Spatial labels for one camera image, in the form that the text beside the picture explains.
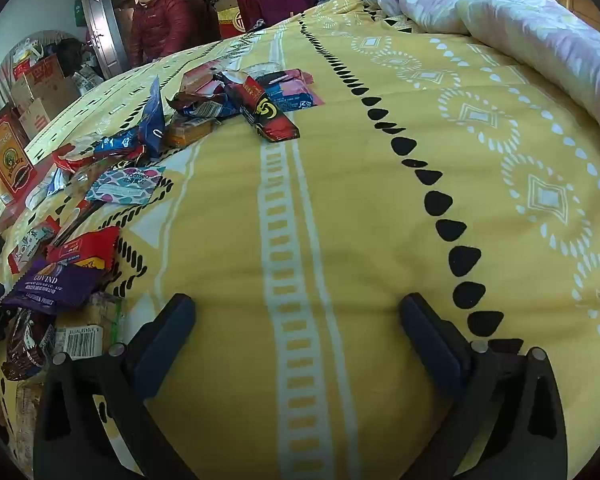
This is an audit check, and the black red snack packet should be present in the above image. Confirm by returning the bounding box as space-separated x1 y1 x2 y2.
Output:
227 75 301 143

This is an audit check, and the teal patterned snack packet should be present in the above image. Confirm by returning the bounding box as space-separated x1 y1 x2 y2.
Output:
85 165 167 206

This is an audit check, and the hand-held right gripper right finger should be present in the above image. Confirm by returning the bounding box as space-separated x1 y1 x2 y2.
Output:
399 293 569 480

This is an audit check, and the red gift box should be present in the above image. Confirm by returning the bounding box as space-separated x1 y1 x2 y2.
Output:
210 0 253 41

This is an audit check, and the brown snack packet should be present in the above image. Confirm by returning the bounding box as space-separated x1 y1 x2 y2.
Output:
0 307 56 381

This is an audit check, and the orange snack bar packet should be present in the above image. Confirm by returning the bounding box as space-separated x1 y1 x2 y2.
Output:
165 117 216 148

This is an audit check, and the heap of mixed packets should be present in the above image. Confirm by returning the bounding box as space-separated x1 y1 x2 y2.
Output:
167 60 261 121

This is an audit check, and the yellow patterned bedspread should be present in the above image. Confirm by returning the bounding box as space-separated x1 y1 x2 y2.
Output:
0 0 600 480

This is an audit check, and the wooden door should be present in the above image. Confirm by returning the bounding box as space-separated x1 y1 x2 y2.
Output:
77 0 136 81

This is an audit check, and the red yellow snack packet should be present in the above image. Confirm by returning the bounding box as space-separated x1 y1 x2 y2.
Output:
47 225 121 271

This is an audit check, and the brown cardboard box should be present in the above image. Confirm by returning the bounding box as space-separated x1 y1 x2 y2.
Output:
11 55 78 111
17 97 56 138

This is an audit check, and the pink blue snack packet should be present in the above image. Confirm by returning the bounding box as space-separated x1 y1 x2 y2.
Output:
257 69 326 111

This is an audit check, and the purple snack packet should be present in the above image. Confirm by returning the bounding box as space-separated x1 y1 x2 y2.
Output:
2 260 106 316

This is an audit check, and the red white snack packet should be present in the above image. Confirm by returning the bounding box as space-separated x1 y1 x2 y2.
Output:
7 217 61 273
52 145 101 173

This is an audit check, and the clear bread packet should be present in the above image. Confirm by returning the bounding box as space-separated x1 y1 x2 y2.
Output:
55 292 126 361

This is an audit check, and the orange carton box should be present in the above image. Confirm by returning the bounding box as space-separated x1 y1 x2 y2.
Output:
0 110 36 198

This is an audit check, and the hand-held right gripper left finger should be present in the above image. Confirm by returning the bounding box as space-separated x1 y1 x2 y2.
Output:
32 292 201 480

